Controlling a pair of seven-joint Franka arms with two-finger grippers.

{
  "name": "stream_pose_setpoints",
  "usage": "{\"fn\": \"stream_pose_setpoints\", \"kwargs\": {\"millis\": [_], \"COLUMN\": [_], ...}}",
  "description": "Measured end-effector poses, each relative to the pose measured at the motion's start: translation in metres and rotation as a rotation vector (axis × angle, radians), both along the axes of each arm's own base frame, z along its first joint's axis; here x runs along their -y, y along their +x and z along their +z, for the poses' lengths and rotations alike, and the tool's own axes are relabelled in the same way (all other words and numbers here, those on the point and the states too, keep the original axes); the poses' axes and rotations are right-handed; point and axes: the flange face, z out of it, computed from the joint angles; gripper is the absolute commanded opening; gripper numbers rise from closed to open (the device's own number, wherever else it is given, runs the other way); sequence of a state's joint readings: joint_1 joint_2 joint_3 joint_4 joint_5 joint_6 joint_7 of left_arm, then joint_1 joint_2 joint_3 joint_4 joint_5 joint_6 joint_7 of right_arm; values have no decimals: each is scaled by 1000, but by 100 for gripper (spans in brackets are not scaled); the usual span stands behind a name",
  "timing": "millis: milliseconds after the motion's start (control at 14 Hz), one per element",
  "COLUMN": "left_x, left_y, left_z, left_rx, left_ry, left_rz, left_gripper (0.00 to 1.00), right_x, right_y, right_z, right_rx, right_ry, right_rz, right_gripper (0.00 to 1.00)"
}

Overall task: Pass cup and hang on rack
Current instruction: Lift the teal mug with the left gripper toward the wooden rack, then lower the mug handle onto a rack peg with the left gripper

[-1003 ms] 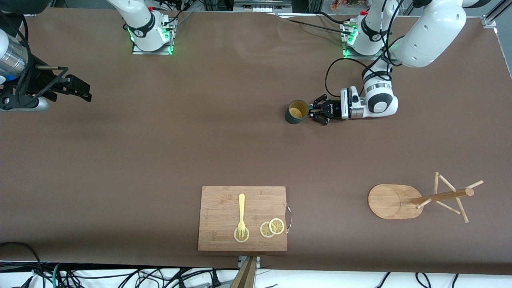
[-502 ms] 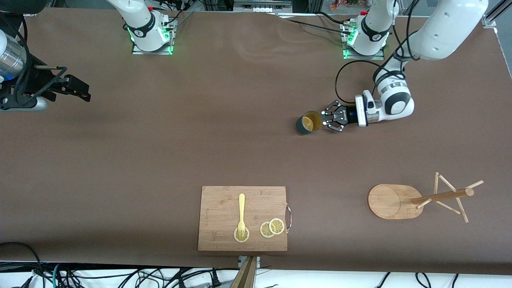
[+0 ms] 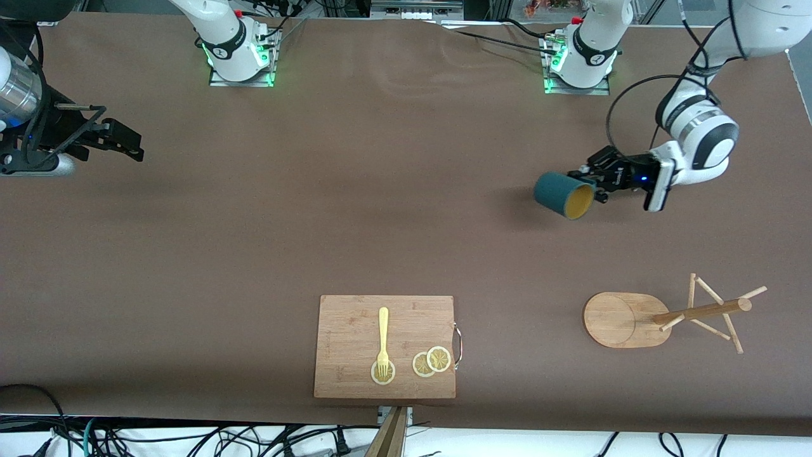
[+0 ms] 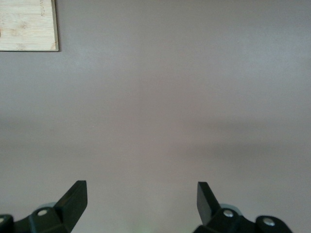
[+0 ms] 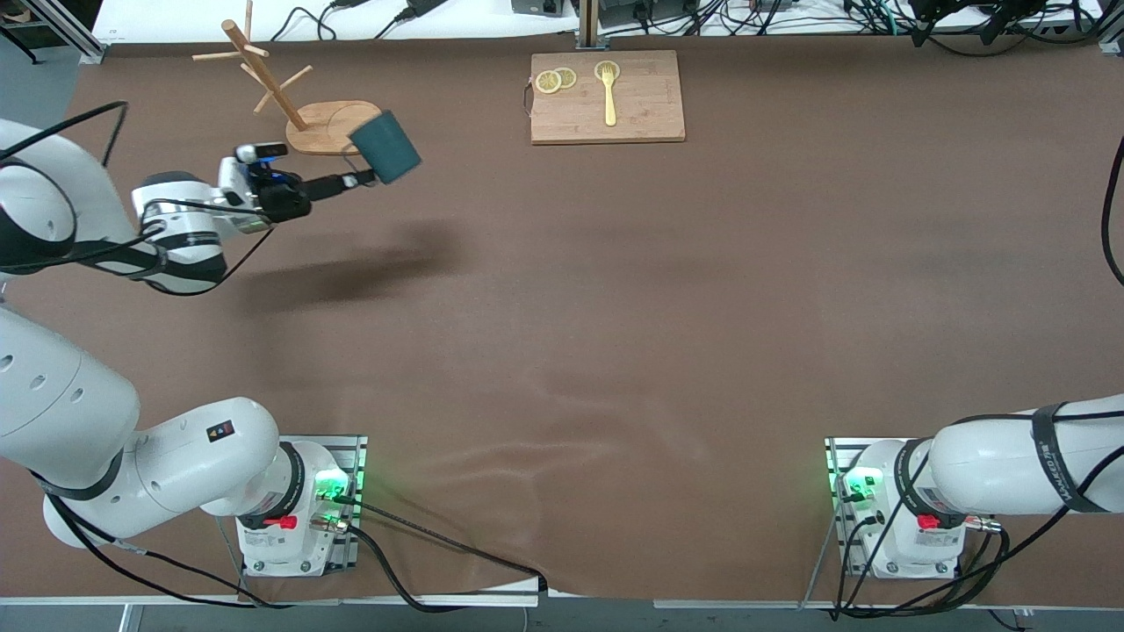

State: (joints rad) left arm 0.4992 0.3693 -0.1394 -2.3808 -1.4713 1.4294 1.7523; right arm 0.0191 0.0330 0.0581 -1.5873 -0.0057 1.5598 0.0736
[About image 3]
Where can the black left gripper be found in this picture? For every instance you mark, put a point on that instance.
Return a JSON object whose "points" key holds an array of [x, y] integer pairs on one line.
{"points": [[625, 171]]}

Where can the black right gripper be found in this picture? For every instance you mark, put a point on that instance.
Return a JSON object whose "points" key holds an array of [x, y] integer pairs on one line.
{"points": [[56, 129]]}

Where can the teal mug yellow inside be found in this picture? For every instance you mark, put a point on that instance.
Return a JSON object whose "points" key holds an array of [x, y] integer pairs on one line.
{"points": [[555, 193]]}

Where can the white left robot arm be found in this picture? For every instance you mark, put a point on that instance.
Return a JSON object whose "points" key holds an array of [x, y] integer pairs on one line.
{"points": [[704, 136]]}

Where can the wooden mug rack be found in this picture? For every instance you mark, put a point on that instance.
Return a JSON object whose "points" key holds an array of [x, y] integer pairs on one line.
{"points": [[618, 320]]}

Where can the lemon slice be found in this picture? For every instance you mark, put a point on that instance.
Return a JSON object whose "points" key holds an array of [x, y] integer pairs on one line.
{"points": [[420, 365], [374, 376], [439, 358]]}

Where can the grey power strip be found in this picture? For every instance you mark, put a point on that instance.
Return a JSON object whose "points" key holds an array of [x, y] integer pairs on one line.
{"points": [[415, 7]]}

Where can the yellow plastic fork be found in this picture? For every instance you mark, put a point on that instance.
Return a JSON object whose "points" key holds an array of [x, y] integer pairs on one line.
{"points": [[383, 330]]}

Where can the wooden cutting board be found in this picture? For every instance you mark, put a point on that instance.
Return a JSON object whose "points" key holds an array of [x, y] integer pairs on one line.
{"points": [[355, 343]]}

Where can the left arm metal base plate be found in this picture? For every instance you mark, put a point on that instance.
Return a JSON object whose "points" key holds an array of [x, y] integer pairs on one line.
{"points": [[553, 79]]}

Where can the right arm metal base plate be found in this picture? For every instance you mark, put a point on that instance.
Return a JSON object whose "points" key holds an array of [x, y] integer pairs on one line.
{"points": [[265, 63]]}

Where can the metal bracket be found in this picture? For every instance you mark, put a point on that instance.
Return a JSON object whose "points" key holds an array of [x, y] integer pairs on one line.
{"points": [[409, 416]]}

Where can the wooden post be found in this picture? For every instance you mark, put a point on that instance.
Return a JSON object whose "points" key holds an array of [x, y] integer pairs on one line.
{"points": [[388, 441]]}

